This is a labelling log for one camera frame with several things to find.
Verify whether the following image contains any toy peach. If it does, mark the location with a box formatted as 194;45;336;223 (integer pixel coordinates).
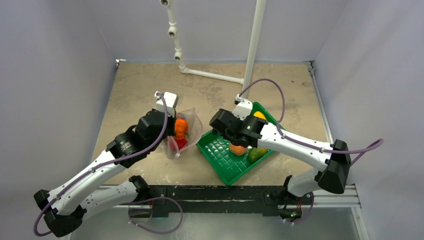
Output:
228;143;248;156

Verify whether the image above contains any yellow toy bell pepper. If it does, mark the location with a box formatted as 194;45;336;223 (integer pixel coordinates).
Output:
253;111;267;120

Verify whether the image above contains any green toy mango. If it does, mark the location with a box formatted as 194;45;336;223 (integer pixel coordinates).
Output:
247;147;269;164

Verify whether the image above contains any red toy tomato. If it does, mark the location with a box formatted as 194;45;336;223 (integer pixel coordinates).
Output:
170;138;188;151

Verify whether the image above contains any clear zip top bag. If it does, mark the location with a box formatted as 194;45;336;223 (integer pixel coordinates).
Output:
161;108;203;160

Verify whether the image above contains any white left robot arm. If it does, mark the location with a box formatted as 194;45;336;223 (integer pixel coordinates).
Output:
33;109;176;238

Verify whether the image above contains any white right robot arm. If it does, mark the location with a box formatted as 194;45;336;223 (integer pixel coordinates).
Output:
209;109;352;204

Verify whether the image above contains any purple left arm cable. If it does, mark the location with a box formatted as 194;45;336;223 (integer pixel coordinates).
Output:
33;92;169;238

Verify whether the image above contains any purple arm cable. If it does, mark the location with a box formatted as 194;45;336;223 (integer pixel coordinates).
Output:
238;78;385;167
33;92;169;238

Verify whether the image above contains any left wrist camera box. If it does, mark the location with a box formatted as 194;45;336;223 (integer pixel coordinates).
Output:
154;91;179;118

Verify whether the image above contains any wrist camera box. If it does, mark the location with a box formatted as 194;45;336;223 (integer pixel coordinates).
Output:
232;94;253;121
154;91;179;118

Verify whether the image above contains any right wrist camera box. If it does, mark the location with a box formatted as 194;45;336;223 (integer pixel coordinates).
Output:
232;94;253;121

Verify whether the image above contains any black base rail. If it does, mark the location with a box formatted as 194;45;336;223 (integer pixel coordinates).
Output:
135;185;313;218

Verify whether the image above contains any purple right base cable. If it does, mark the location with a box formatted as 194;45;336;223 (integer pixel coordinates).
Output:
281;195;318;227

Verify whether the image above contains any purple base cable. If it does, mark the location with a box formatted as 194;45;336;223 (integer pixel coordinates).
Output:
127;196;185;236
281;195;318;227

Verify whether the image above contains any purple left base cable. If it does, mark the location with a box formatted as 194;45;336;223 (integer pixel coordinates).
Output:
127;196;185;236

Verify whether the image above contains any white PVC pipe frame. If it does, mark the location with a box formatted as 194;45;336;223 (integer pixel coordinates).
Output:
160;0;267;98

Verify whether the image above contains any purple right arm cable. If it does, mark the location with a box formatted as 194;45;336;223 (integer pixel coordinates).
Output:
238;78;385;167

